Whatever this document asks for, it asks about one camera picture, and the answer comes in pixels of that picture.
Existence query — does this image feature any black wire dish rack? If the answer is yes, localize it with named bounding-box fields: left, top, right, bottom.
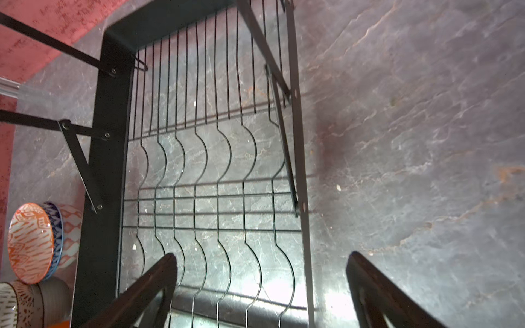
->
left=1, top=1, right=314, bottom=327

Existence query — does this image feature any white lattice patterned bowl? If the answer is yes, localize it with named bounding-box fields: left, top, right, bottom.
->
left=1, top=277, right=72, bottom=327

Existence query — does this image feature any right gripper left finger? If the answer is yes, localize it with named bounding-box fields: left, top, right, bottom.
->
left=83, top=253, right=178, bottom=327

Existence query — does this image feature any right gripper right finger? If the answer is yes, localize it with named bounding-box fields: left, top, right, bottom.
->
left=346, top=251, right=444, bottom=327

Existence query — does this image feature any red patterned bowl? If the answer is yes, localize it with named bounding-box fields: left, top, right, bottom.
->
left=7, top=202, right=83, bottom=284

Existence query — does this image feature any orange square bowl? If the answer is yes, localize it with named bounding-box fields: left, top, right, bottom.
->
left=48, top=321, right=71, bottom=328

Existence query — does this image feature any left corner aluminium profile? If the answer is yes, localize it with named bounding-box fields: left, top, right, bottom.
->
left=0, top=77, right=54, bottom=108

